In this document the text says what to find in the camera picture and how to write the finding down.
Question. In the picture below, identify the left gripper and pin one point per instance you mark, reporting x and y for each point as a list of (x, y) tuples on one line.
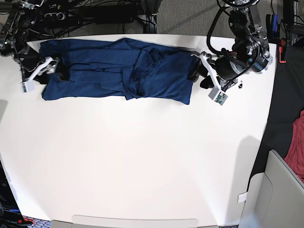
[(226, 71)]

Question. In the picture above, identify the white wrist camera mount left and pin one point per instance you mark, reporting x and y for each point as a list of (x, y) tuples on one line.
[(216, 94)]

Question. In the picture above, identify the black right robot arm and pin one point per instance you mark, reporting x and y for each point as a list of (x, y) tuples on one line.
[(23, 18)]

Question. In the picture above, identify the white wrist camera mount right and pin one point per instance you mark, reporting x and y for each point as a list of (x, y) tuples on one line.
[(48, 66)]

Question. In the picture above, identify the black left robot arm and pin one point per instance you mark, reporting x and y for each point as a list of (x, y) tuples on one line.
[(250, 52)]

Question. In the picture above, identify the blue handled tool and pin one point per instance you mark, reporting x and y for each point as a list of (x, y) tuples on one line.
[(273, 25)]

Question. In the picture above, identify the white plastic bin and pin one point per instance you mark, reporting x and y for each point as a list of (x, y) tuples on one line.
[(275, 198)]

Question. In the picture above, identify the grey cardboard box edge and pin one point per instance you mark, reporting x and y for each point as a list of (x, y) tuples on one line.
[(60, 224)]

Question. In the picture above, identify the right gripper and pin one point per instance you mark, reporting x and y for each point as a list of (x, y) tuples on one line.
[(29, 60)]

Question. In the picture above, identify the red and black clamp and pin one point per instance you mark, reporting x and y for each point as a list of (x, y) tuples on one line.
[(282, 50)]

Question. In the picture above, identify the red cloth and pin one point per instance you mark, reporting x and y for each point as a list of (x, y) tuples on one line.
[(295, 156)]

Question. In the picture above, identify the black power strip bar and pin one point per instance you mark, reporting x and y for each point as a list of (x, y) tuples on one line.
[(114, 19)]

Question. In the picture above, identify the blue long-sleeve T-shirt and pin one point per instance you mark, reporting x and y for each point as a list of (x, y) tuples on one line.
[(126, 67)]

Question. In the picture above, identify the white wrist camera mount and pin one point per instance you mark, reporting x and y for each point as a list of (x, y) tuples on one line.
[(216, 94), (48, 66)]

